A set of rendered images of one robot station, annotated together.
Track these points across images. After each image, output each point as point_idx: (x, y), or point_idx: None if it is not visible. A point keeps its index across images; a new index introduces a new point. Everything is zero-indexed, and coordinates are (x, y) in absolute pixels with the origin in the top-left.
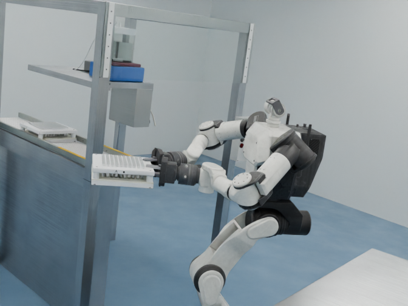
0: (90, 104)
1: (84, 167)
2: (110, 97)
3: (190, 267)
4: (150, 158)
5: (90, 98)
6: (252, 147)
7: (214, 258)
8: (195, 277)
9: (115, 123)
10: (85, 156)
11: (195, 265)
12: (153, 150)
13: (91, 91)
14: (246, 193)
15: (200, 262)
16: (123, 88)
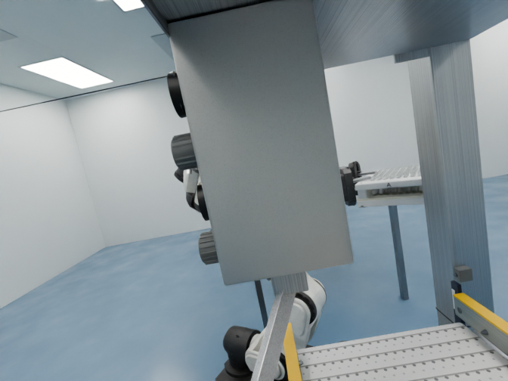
0: (473, 94)
1: (491, 288)
2: (329, 109)
3: (317, 305)
4: (359, 178)
5: (471, 74)
6: None
7: None
8: (325, 291)
9: (308, 286)
10: (487, 257)
11: (317, 291)
12: (350, 170)
13: (469, 51)
14: None
15: (313, 286)
16: (339, 65)
